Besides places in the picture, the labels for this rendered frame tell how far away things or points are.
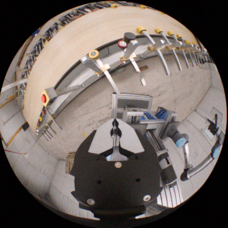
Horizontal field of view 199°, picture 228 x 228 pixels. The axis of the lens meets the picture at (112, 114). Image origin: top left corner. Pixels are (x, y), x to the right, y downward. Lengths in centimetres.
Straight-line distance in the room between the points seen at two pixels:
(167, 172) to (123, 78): 154
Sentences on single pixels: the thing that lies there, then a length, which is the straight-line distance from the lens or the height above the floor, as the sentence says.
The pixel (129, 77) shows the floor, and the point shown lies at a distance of 148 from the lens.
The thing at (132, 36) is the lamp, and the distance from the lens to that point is 42.
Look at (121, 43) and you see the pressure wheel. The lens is 63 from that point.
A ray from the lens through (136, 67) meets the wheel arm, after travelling 62.
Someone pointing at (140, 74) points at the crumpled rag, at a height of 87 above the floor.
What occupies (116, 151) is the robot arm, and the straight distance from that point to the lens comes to 42.
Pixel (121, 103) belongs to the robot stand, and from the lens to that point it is 129.
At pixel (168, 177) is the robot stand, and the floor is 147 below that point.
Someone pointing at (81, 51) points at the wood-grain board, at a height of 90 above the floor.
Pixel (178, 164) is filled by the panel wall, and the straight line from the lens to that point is 261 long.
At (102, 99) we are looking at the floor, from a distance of 149.
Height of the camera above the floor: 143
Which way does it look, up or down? 62 degrees down
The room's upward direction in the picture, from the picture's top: 180 degrees clockwise
